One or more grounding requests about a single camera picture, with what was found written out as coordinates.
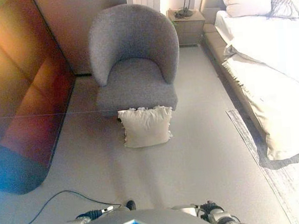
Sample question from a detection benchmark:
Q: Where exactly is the beige nightstand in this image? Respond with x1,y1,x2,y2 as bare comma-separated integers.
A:
166,7,207,49

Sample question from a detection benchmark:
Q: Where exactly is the silver robot left leg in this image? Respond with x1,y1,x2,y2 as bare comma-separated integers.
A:
114,199,137,213

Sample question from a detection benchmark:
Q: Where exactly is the grey patterned pillow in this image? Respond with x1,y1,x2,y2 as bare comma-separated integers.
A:
266,0,299,21

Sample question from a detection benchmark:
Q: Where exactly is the beige upholstered bed frame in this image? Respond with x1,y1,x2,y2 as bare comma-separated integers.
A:
199,0,299,165

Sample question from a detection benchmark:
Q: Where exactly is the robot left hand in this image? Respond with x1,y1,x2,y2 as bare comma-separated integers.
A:
80,205,116,221

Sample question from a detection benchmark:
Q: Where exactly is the grey patterned rug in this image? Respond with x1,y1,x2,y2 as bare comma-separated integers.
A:
226,104,299,224

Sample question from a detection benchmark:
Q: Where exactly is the long black floor cable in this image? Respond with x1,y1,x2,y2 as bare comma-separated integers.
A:
0,186,123,224

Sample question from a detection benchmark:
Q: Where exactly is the white duvet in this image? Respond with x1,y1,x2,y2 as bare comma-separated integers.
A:
213,4,299,97

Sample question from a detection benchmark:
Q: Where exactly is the grey robot torso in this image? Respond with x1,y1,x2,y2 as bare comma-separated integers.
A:
48,203,225,224

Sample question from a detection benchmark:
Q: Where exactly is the white pillow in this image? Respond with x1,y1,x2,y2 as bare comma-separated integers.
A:
220,0,275,19

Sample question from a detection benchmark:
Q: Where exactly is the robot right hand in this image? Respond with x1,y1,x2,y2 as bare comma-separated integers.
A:
198,200,224,218

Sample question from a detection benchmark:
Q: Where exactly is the cream fringed cushion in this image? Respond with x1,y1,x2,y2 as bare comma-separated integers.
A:
116,104,175,149

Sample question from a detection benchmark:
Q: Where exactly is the silver robot leg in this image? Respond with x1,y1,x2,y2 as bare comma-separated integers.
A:
171,203,200,217
114,199,137,213

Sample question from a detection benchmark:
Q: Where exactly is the glossy brown wardrobe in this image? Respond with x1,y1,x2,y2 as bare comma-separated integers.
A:
0,0,83,196

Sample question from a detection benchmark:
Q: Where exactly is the silver robot right leg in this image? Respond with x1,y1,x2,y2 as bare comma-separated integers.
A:
171,203,200,217

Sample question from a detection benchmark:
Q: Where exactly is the grey fabric armchair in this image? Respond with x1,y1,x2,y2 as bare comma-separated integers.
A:
85,0,184,119

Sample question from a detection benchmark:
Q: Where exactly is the cream fringed blanket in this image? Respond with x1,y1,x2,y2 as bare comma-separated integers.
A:
221,52,299,163

